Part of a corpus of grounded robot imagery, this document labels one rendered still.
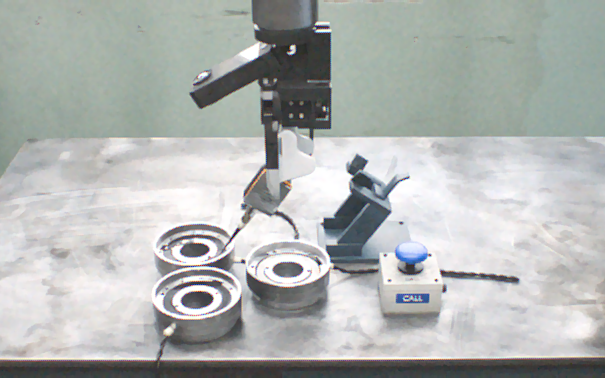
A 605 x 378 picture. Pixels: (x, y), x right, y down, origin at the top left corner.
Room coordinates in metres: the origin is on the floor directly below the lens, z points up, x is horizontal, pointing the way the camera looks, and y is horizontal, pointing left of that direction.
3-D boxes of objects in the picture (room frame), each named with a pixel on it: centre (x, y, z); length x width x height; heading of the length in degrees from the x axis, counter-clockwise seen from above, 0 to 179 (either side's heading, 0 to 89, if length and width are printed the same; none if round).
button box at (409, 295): (0.86, -0.13, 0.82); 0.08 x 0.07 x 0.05; 90
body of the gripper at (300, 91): (0.92, 0.02, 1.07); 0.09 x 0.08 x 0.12; 92
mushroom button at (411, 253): (0.86, -0.13, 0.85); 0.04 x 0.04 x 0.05
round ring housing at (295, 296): (0.88, 0.02, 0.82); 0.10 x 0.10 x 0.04
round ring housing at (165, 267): (0.93, 0.15, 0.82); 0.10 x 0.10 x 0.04
